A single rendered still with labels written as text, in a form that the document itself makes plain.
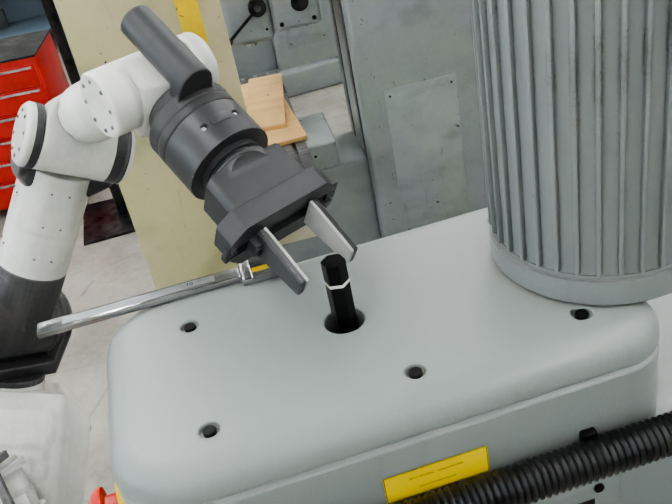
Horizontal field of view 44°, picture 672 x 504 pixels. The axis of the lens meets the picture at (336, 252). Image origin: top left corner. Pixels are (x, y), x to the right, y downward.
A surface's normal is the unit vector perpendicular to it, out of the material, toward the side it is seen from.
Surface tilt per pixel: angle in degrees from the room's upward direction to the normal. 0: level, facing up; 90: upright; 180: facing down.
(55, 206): 92
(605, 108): 90
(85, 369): 0
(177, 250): 90
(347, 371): 0
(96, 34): 90
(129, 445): 9
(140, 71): 31
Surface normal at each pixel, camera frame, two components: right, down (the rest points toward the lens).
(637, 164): 0.01, 0.54
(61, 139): 0.56, 0.00
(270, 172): 0.20, -0.55
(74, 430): 0.91, -0.01
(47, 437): 0.35, -0.11
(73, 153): 0.43, 0.47
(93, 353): -0.17, -0.83
